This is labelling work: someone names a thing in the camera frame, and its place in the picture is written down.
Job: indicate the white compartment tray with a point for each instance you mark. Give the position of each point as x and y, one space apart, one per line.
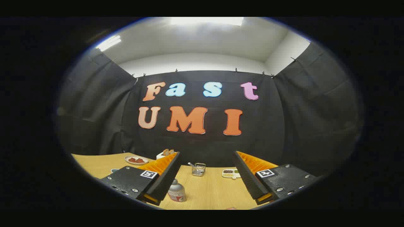
230 173

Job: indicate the black backdrop cloth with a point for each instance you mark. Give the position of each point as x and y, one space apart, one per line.
284 126

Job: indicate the small ceiling light strip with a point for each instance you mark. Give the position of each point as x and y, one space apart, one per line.
109 43

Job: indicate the metal utensil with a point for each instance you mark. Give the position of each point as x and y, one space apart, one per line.
192 165

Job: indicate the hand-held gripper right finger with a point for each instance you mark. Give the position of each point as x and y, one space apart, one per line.
249 179

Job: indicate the wooden table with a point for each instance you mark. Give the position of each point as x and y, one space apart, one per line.
208 189

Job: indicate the white plate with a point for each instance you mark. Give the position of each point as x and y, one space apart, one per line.
136 160

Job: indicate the large ceiling light panel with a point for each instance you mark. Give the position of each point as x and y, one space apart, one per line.
206 20

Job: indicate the silver juice bottle red label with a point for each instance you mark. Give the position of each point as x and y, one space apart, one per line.
176 192

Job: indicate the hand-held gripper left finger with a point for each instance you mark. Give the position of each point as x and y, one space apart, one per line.
167 179

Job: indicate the white toaster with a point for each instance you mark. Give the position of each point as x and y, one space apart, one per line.
160 155

